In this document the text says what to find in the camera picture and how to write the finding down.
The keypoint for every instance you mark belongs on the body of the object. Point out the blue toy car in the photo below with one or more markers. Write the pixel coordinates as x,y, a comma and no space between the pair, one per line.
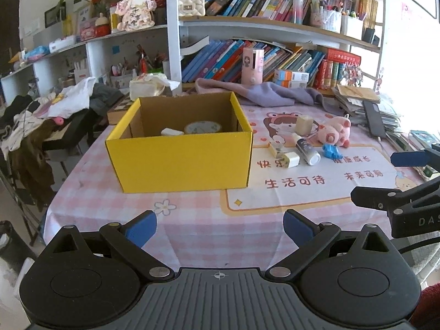
330,152

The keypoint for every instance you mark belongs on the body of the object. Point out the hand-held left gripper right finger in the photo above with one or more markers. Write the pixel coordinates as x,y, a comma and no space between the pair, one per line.
297,227

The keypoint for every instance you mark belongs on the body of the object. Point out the white glue bottle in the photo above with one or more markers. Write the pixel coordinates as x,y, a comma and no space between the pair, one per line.
306,150

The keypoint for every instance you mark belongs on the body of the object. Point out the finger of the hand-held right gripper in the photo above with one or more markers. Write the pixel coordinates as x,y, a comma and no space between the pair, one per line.
409,158
374,197

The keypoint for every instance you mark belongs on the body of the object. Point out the red thick book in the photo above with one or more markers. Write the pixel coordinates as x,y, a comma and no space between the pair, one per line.
342,56

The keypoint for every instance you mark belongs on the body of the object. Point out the dark grey clothing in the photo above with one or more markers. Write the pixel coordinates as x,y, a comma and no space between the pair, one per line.
106,98

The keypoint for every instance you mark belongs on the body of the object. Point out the pink checked printed tablecloth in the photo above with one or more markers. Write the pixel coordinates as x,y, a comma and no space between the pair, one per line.
192,213

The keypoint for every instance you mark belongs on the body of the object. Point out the black phone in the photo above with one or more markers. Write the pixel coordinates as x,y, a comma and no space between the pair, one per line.
374,118

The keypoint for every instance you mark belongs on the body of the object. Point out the low white shelf unit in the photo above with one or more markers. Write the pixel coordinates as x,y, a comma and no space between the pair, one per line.
92,50

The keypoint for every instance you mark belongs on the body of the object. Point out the white wooden bookshelf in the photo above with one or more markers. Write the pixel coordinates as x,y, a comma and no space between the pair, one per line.
173,31

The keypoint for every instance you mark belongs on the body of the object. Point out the yellow cardboard box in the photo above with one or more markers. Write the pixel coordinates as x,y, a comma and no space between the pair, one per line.
178,161

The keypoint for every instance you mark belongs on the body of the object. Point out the cream cube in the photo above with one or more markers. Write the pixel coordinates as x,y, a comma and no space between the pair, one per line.
304,124

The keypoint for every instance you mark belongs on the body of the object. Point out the brown envelope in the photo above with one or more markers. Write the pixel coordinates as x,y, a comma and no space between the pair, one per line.
357,92

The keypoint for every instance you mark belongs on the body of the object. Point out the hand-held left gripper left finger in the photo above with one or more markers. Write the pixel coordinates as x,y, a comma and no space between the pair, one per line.
142,228

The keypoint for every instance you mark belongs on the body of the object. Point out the row of slanted books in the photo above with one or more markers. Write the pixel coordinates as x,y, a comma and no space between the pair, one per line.
220,62

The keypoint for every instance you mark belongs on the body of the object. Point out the teal book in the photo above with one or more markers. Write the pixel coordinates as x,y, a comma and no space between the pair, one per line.
424,136

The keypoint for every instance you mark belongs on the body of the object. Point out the wooden chequered box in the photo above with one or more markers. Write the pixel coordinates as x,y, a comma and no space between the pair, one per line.
118,107

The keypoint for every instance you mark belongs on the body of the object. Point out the orange blue small box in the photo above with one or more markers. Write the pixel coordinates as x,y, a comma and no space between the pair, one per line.
294,84
291,75

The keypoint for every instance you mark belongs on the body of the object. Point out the small white block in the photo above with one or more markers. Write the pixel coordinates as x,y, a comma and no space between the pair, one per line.
291,160

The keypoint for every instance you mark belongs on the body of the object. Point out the brown garment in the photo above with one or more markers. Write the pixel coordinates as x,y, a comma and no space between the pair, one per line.
34,158

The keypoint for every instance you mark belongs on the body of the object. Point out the cream tissue pack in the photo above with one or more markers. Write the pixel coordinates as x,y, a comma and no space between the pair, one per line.
147,87

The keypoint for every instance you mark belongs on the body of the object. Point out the white printed shirt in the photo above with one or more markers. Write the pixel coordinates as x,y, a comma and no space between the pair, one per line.
74,96

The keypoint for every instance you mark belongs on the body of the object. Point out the white eraser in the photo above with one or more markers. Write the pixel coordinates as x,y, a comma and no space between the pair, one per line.
172,132

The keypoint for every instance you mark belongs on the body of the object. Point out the black picture frame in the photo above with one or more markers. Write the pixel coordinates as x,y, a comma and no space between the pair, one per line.
55,14

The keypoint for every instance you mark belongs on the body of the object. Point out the blue pink pouch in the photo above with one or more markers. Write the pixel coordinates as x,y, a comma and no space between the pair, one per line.
36,53

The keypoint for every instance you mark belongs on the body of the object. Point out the pink pig plush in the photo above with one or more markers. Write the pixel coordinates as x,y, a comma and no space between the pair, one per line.
332,132

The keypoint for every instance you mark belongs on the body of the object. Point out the colourful bead ornament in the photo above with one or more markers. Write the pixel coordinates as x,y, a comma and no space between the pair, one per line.
350,75

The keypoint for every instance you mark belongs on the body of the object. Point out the purple cloth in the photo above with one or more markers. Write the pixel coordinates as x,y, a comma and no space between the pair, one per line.
268,94

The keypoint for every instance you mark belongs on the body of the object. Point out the white textured cloth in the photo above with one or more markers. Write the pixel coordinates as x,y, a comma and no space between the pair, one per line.
426,261

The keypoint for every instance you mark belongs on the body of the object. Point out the red white box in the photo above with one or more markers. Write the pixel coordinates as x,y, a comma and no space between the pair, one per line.
91,31

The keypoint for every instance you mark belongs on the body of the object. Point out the small black box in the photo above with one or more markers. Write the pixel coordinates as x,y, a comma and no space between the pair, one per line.
369,35

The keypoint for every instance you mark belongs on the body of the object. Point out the pink cylindrical device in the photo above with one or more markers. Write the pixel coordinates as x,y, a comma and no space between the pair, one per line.
252,65

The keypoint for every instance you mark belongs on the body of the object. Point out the white pen holder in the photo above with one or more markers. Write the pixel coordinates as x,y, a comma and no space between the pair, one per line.
352,26
326,20

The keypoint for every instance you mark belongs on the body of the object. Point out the stack of papers and books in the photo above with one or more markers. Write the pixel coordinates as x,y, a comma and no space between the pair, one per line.
388,113

